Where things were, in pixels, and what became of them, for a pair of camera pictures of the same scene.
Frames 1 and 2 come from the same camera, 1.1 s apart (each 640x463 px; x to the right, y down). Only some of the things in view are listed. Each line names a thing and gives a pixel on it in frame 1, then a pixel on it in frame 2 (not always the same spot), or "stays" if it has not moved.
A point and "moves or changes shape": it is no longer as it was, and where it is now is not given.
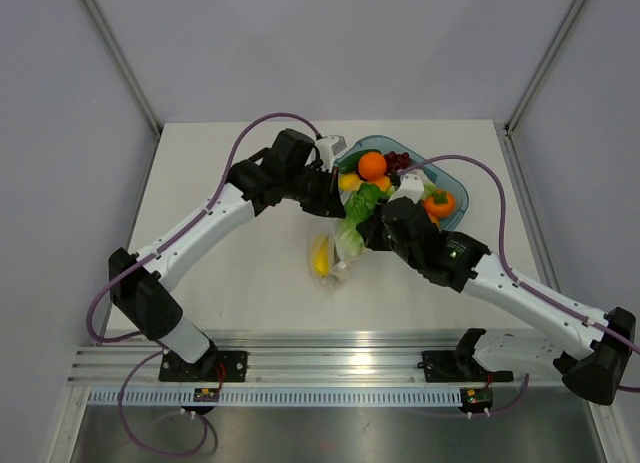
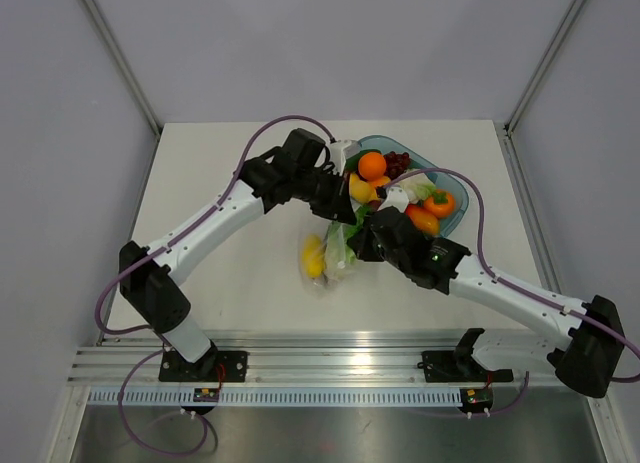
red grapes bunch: [396, 161] stays
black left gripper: [329, 203] stays
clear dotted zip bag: [341, 269] moves or changes shape
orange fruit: [372, 166] stays
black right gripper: [371, 231] → [361, 243]
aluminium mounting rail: [284, 360] stays
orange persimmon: [440, 205] stays
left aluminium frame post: [117, 57] stays
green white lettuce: [359, 204] moves or changes shape
